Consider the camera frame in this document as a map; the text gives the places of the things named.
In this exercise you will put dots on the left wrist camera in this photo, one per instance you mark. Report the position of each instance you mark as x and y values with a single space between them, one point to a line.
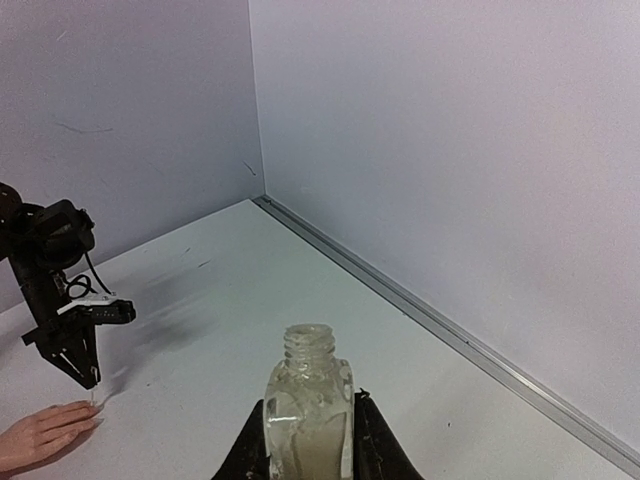
102 309

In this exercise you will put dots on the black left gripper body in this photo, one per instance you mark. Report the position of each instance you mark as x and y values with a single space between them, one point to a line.
44 298

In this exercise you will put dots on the aluminium table edge rail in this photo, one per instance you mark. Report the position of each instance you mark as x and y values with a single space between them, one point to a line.
541 398

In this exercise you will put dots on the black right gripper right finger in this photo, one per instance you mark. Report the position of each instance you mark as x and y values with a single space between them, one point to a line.
377 453

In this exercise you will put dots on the clear nail polish bottle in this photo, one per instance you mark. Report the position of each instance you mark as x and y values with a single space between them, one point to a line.
308 411

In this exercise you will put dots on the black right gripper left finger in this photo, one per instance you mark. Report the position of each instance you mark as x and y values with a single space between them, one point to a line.
247 459

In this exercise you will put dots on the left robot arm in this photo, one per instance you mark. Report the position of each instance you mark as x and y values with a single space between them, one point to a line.
40 243

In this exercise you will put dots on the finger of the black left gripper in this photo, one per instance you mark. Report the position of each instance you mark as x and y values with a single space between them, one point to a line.
73 361
86 356

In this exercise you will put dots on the mannequin hand with nails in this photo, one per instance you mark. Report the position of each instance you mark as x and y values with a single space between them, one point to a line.
46 435

